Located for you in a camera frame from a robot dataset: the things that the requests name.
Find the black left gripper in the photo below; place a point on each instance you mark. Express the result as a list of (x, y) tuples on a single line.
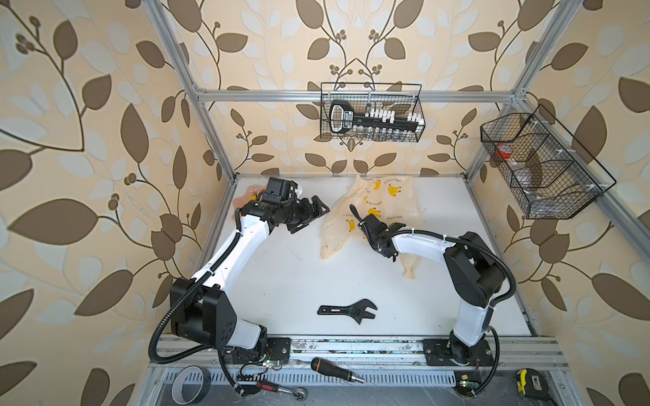
[(315, 200)]

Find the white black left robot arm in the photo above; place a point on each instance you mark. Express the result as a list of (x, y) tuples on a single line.
[(200, 309)]

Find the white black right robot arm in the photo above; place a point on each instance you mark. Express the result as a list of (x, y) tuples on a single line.
[(480, 278)]

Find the pink fruit plate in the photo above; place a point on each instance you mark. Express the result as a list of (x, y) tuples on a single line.
[(250, 194)]

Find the socket set holder black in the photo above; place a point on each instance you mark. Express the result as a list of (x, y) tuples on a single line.
[(343, 118)]

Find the black adjustable wrench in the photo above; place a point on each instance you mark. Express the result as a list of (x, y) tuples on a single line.
[(357, 311)]

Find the black orange screwdriver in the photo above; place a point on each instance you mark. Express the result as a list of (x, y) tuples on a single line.
[(328, 369)]

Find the clear bottle red cap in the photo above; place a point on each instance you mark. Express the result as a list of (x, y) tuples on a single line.
[(519, 176)]

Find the black tape roll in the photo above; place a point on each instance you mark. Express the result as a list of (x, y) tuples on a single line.
[(191, 385)]

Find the yellow black tape measure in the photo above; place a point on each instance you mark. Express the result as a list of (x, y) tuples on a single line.
[(532, 384)]

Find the black wire basket back wall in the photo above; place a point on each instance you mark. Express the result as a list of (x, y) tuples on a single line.
[(399, 97)]

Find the black wire basket wall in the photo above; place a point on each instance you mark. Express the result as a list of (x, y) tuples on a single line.
[(399, 97), (566, 174)]

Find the red handled ratchet wrench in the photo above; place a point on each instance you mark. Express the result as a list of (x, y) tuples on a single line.
[(298, 393)]

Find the black wire basket right wall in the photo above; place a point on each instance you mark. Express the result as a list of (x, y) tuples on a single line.
[(566, 174)]

